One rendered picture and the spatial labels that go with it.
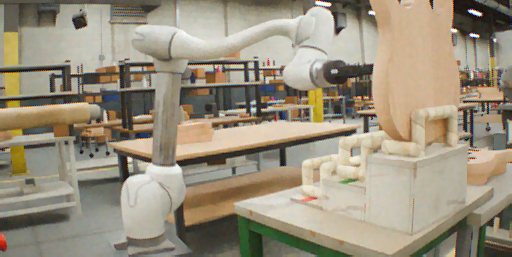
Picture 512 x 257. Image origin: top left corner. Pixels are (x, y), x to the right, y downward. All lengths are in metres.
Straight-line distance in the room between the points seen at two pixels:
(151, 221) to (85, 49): 10.69
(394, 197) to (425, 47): 0.37
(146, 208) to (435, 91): 1.01
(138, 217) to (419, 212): 0.95
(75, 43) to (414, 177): 11.43
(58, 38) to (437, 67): 11.32
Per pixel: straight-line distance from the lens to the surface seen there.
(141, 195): 1.42
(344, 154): 1.06
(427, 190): 0.93
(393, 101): 0.86
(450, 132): 1.04
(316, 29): 1.30
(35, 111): 0.61
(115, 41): 12.23
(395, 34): 0.89
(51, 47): 11.81
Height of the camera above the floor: 1.27
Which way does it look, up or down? 3 degrees down
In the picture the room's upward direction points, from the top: 3 degrees counter-clockwise
